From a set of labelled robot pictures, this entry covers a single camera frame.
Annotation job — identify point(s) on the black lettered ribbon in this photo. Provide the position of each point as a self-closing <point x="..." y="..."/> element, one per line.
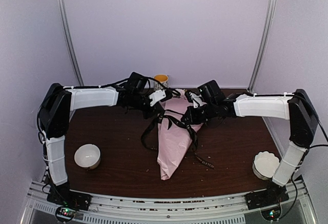
<point x="174" y="121"/>

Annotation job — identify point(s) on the aluminium frame post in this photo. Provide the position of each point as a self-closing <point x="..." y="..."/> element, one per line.
<point x="69" y="42"/>
<point x="270" y="12"/>

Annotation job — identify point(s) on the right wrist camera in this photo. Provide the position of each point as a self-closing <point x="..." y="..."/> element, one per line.
<point x="194" y="98"/>

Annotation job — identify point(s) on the left aluminium frame post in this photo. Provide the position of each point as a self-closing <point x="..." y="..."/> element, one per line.
<point x="69" y="42"/>

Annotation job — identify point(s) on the front aluminium rail base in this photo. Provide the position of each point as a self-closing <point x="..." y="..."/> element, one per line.
<point x="218" y="209"/>

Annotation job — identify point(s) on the right aluminium frame post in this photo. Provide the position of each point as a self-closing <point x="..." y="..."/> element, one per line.
<point x="270" y="12"/>

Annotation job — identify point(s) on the white scalloped bowl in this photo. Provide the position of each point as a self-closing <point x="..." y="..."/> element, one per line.
<point x="265" y="164"/>

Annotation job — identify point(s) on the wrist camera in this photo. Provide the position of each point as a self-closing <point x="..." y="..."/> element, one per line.
<point x="194" y="98"/>
<point x="159" y="95"/>

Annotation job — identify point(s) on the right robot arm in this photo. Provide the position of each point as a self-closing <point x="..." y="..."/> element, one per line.
<point x="295" y="107"/>

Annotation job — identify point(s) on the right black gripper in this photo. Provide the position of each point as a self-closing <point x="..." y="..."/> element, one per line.
<point x="192" y="119"/>

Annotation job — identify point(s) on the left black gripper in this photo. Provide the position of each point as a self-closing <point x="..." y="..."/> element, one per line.
<point x="157" y="108"/>

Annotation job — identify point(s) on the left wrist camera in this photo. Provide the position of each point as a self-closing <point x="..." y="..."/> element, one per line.
<point x="159" y="95"/>

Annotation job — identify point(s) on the patterned mug orange inside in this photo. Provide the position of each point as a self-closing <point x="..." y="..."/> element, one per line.
<point x="161" y="81"/>

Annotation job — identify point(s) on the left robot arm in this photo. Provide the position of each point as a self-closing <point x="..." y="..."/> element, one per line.
<point x="59" y="112"/>

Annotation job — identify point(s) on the white round bowl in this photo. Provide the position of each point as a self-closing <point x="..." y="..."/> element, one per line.
<point x="88" y="156"/>

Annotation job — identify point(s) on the purple pink wrapping paper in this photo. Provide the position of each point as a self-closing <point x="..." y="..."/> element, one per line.
<point x="174" y="142"/>

